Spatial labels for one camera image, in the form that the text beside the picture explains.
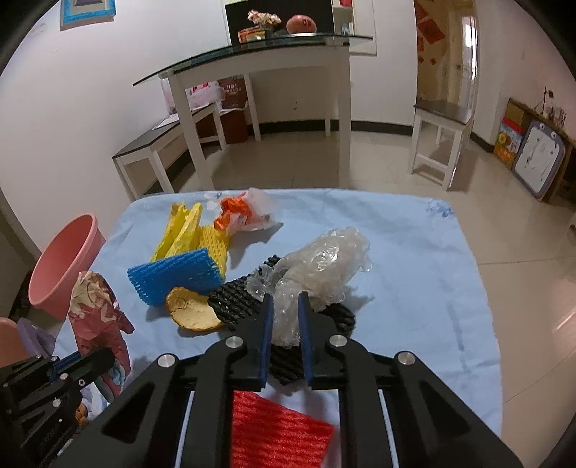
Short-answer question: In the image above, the orange box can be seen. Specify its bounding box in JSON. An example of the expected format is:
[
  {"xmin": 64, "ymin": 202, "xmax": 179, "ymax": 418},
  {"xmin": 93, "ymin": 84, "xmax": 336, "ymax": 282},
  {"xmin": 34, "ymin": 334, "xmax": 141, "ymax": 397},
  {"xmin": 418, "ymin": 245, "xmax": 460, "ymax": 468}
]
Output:
[{"xmin": 237, "ymin": 26, "xmax": 267, "ymax": 44}]

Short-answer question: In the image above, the yellow foam fruit net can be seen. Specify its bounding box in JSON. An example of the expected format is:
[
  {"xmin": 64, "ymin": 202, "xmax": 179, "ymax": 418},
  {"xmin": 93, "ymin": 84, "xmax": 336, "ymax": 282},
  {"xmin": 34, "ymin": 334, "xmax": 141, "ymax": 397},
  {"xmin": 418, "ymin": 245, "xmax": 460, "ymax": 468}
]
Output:
[{"xmin": 197, "ymin": 224, "xmax": 233, "ymax": 276}]

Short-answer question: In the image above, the clear plastic bag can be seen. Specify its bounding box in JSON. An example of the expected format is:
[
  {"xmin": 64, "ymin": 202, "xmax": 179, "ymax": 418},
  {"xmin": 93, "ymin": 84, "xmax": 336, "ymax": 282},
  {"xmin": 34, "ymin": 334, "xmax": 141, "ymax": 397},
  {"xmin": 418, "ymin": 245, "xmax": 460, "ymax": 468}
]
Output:
[{"xmin": 247, "ymin": 227, "xmax": 373, "ymax": 347}]

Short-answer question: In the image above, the light blue blanket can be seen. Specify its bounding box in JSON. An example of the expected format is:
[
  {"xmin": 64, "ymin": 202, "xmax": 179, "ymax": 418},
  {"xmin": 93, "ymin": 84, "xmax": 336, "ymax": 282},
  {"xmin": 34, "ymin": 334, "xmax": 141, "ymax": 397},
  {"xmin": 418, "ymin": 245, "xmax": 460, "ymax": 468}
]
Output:
[{"xmin": 58, "ymin": 186, "xmax": 503, "ymax": 468}]

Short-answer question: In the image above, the white bench with dark top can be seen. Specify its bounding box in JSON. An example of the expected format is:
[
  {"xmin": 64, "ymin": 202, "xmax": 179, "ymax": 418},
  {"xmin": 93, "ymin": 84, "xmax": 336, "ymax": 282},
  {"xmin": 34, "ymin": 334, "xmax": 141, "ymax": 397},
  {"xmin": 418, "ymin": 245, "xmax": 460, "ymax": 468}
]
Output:
[{"xmin": 112, "ymin": 105, "xmax": 226, "ymax": 201}]

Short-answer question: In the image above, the glass top white table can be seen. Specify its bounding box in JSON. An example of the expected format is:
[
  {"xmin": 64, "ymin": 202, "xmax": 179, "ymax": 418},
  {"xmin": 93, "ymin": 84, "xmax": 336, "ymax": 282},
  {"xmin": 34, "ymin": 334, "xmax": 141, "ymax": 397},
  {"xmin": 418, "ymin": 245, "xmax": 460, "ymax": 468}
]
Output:
[{"xmin": 132, "ymin": 33, "xmax": 375, "ymax": 190}]

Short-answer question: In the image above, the round orange fruit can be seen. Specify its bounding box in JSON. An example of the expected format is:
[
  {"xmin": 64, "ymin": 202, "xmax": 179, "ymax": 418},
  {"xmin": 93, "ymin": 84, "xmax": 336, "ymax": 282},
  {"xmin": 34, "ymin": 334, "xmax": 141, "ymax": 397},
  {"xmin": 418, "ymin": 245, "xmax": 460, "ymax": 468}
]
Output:
[{"xmin": 286, "ymin": 14, "xmax": 318, "ymax": 35}]

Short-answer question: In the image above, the orange pomelo peel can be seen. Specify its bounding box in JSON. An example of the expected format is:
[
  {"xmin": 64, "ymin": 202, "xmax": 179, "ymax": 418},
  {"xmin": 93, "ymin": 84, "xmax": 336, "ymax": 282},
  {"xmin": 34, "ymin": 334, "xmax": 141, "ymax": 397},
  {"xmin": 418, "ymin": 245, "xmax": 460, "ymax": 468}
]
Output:
[{"xmin": 166, "ymin": 287, "xmax": 226, "ymax": 333}]

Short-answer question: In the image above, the blue foam fruit net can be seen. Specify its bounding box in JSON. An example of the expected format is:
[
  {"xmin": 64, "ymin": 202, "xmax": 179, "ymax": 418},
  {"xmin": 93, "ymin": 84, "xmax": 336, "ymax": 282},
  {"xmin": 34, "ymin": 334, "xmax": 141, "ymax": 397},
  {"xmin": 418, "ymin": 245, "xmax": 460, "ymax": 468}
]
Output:
[{"xmin": 127, "ymin": 247, "xmax": 224, "ymax": 307}]

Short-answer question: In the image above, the red floral printed wrapper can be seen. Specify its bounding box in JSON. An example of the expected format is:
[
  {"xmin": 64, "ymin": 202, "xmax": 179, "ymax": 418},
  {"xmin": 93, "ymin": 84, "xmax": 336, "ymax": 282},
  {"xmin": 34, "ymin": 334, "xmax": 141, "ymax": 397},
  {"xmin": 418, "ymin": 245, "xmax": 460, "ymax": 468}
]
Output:
[{"xmin": 67, "ymin": 270, "xmax": 136, "ymax": 397}]

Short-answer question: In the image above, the black foam fruit net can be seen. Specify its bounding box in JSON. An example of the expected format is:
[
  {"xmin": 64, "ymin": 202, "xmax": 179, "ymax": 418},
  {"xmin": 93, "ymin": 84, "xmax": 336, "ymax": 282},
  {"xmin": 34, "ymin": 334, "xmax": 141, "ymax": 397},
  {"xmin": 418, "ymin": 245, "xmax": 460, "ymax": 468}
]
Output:
[{"xmin": 207, "ymin": 255, "xmax": 357, "ymax": 386}]

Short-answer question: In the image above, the grey framed drawing board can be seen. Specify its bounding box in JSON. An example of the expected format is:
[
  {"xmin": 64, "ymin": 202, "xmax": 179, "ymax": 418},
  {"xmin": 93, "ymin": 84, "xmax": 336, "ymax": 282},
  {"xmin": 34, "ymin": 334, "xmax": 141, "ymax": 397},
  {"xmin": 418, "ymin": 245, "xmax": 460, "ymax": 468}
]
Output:
[{"xmin": 512, "ymin": 120, "xmax": 567, "ymax": 201}]

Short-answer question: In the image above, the yellow plastic bag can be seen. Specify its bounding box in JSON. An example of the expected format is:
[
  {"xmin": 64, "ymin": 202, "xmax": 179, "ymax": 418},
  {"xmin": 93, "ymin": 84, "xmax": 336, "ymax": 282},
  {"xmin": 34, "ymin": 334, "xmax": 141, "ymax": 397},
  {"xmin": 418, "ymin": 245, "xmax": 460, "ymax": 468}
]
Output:
[{"xmin": 150, "ymin": 202, "xmax": 204, "ymax": 262}]

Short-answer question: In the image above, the artificial flower bunch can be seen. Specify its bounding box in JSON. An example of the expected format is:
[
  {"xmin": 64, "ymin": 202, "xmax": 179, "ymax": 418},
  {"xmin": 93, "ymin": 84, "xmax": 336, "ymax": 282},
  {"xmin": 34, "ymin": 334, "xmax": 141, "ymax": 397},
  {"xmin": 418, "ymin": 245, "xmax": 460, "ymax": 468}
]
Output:
[{"xmin": 247, "ymin": 9, "xmax": 283, "ymax": 29}]

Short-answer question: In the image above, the purple cloth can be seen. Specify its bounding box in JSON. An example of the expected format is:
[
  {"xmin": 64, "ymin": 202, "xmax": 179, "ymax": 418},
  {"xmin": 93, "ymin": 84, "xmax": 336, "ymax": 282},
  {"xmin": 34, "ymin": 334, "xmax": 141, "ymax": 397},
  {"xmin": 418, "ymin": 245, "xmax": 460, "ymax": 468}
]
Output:
[{"xmin": 17, "ymin": 319, "xmax": 57, "ymax": 361}]

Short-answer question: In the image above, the colourful cardboard box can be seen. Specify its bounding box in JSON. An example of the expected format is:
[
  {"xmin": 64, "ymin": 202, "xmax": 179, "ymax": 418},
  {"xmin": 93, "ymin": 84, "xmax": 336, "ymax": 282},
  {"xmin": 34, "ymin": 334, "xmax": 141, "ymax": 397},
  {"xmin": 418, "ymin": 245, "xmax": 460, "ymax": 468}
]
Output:
[{"xmin": 492, "ymin": 98, "xmax": 541, "ymax": 170}]

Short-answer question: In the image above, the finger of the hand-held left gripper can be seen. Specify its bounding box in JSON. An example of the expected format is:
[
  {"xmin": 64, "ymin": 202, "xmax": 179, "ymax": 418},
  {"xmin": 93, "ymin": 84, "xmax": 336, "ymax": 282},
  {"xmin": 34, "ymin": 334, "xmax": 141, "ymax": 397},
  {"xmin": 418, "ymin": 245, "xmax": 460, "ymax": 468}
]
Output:
[{"xmin": 53, "ymin": 347, "xmax": 118, "ymax": 384}]

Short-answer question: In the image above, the black board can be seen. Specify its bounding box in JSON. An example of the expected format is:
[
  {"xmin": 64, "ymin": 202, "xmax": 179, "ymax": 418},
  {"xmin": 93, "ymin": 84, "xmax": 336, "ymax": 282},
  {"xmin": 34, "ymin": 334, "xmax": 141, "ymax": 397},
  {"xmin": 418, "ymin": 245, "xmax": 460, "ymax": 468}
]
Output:
[{"xmin": 224, "ymin": 0, "xmax": 334, "ymax": 44}]

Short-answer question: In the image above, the pink plastic basin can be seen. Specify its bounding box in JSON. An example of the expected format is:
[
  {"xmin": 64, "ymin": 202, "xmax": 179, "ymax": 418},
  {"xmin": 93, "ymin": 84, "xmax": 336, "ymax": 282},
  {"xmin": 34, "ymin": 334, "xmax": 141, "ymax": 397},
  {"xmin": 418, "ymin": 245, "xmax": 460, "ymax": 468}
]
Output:
[{"xmin": 28, "ymin": 213, "xmax": 107, "ymax": 321}]

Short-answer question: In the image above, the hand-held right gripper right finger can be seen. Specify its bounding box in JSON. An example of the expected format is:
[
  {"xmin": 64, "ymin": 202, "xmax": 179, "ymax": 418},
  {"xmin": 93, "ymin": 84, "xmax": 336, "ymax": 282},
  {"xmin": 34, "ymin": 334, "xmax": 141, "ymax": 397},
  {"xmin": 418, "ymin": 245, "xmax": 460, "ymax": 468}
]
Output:
[{"xmin": 298, "ymin": 291, "xmax": 525, "ymax": 468}]

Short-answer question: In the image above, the orange and white plastic bag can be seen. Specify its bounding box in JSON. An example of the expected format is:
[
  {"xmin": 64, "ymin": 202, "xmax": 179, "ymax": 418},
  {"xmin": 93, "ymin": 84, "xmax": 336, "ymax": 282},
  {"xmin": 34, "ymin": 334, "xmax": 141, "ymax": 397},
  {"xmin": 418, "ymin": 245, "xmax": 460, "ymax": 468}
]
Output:
[{"xmin": 213, "ymin": 187, "xmax": 278, "ymax": 235}]

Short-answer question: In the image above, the dark red gift box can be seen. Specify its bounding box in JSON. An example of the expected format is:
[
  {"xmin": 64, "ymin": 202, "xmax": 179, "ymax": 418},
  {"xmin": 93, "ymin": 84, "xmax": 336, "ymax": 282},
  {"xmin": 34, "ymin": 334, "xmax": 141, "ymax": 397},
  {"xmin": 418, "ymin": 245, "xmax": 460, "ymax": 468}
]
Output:
[{"xmin": 218, "ymin": 76, "xmax": 249, "ymax": 145}]

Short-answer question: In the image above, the red foam fruit net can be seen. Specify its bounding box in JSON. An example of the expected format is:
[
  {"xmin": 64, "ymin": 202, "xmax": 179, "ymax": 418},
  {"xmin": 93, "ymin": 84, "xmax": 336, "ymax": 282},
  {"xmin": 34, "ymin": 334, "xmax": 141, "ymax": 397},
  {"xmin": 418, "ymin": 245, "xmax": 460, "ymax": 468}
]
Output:
[{"xmin": 230, "ymin": 391, "xmax": 336, "ymax": 468}]

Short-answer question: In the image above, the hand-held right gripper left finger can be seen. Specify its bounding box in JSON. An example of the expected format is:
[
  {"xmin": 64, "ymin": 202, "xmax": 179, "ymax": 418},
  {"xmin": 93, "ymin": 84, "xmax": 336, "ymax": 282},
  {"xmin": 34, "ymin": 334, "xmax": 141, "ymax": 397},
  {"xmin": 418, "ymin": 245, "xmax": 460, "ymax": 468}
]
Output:
[{"xmin": 54, "ymin": 294, "xmax": 275, "ymax": 468}]

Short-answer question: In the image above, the white stool with dark top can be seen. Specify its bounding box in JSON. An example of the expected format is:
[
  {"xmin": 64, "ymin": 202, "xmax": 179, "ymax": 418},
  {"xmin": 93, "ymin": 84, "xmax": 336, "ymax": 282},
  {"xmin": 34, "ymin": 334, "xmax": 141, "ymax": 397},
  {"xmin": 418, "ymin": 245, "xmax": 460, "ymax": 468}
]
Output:
[{"xmin": 409, "ymin": 100, "xmax": 477, "ymax": 192}]

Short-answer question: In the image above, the blue framed wall picture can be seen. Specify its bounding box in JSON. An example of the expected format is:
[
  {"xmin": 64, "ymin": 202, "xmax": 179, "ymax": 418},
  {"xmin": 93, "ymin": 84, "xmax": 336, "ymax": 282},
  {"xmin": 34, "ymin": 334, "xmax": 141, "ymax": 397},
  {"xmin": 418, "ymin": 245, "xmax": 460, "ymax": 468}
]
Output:
[{"xmin": 60, "ymin": 0, "xmax": 117, "ymax": 31}]

